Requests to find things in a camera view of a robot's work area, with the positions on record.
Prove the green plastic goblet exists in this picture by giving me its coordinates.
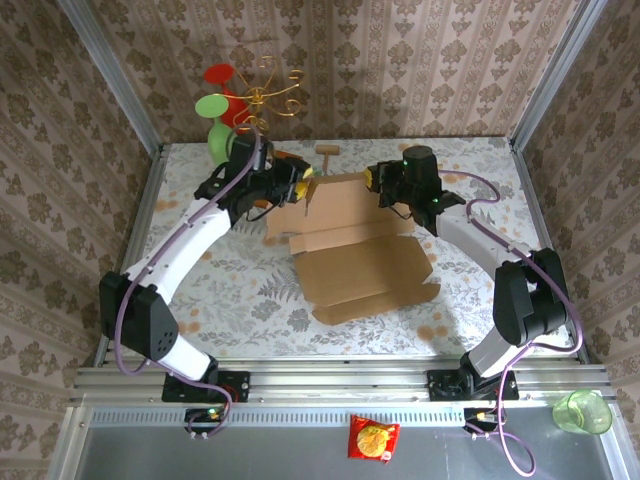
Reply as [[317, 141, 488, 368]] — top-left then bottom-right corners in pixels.
[[194, 94, 239, 164]]

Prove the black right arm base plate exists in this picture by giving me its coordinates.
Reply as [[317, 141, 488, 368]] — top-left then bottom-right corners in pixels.
[[427, 368, 521, 401]]

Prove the red plastic goblet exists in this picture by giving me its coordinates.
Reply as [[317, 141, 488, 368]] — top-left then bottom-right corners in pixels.
[[203, 63, 251, 134]]

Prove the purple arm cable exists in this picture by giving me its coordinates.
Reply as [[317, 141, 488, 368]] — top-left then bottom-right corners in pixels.
[[114, 124, 274, 376], [438, 169, 586, 475]]

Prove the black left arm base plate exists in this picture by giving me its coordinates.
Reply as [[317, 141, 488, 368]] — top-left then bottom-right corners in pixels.
[[162, 370, 251, 404]]

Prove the green transparent plastic cup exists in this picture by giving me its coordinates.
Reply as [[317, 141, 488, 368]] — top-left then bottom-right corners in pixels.
[[551, 389, 614, 434]]

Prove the gold wire stand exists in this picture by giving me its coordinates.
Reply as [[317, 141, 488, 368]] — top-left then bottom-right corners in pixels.
[[232, 54, 306, 134]]

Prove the brown cardboard paper box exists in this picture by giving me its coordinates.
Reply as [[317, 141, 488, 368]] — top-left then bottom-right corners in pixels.
[[263, 172, 441, 326]]

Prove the red snack packet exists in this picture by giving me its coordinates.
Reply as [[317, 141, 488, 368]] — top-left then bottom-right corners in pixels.
[[347, 413, 401, 462]]

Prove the aluminium frame post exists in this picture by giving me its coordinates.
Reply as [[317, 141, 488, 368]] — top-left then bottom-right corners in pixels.
[[509, 0, 609, 151], [54, 0, 166, 154]]

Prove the aluminium mounting rail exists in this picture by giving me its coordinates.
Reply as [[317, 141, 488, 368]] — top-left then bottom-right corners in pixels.
[[69, 364, 616, 407]]

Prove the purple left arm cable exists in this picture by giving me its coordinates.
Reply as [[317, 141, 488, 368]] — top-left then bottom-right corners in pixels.
[[114, 124, 274, 376]]

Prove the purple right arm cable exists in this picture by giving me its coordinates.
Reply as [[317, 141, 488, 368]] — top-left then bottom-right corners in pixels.
[[438, 169, 586, 475]]

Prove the small wooden mallet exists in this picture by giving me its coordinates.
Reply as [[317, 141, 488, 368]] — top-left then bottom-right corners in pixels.
[[314, 144, 340, 176]]

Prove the small black circuit board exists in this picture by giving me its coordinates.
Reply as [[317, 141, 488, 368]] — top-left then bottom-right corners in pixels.
[[185, 407, 225, 434], [463, 407, 506, 432]]

